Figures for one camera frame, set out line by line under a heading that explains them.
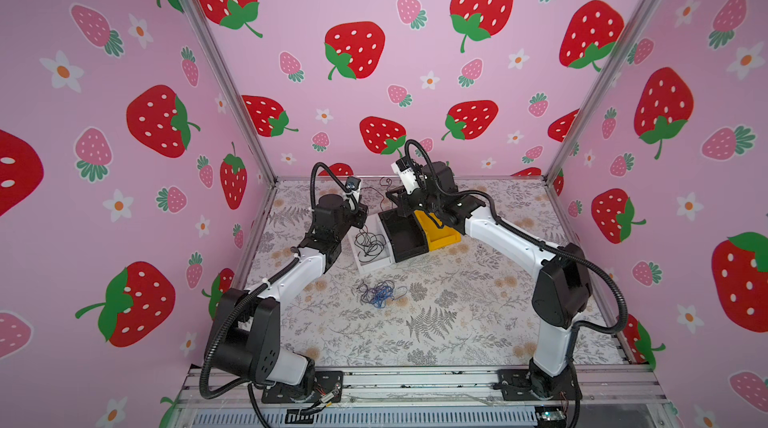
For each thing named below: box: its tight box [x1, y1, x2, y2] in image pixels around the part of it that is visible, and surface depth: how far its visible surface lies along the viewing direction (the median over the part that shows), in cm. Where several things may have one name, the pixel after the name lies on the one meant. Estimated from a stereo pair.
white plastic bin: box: [347, 213, 396, 273], surface depth 99 cm
